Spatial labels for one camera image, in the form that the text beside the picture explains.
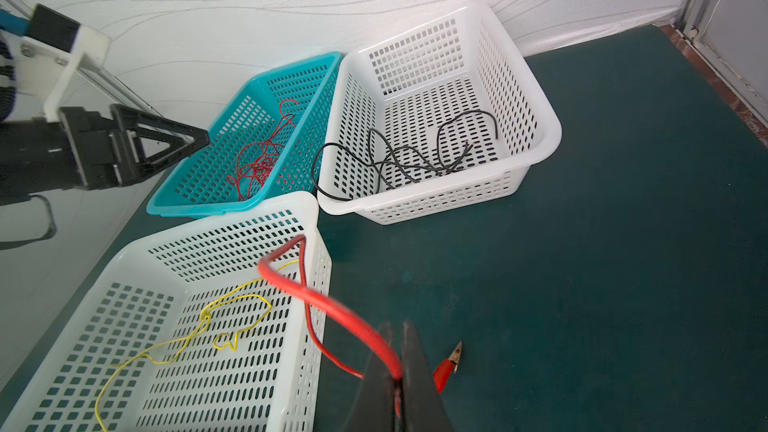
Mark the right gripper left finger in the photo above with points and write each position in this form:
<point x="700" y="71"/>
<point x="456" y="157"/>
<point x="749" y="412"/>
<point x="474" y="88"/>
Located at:
<point x="373" y="408"/>

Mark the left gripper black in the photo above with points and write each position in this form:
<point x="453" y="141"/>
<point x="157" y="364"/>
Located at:
<point x="87" y="151"/>

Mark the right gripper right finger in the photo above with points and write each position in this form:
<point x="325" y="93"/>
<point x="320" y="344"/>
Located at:
<point x="422" y="408"/>

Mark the red alligator clip lead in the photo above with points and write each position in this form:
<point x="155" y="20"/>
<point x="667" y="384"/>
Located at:
<point x="378" y="341"/>

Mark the teal plastic basket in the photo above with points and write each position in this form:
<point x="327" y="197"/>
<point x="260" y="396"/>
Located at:
<point x="262" y="145"/>

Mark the large white plastic basket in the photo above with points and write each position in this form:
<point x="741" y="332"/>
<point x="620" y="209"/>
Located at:
<point x="180" y="333"/>

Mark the small white plastic basket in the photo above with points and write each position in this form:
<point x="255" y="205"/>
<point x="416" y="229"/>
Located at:
<point x="444" y="115"/>

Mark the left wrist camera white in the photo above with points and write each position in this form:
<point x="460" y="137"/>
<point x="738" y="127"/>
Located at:
<point x="53" y="47"/>

